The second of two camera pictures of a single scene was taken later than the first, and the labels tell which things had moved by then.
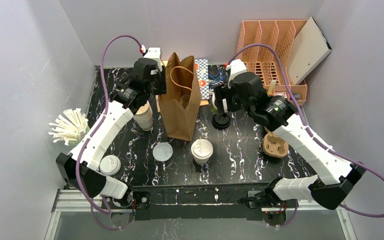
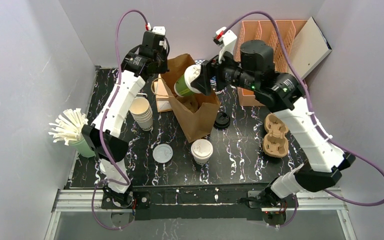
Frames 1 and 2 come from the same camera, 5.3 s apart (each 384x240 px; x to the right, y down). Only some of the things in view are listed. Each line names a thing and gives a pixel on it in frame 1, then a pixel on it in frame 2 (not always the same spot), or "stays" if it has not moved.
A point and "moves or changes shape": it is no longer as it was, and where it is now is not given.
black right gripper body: x=223 y=100 -> x=210 y=76
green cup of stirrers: x=70 y=127 stays
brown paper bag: x=180 y=97 moves or changes shape
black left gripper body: x=158 y=81 -> x=160 y=62
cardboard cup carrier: x=274 y=146 stays
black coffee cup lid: x=221 y=121 stays
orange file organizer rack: x=274 y=69 stays
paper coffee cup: x=201 y=150 stays
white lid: x=202 y=149 stays
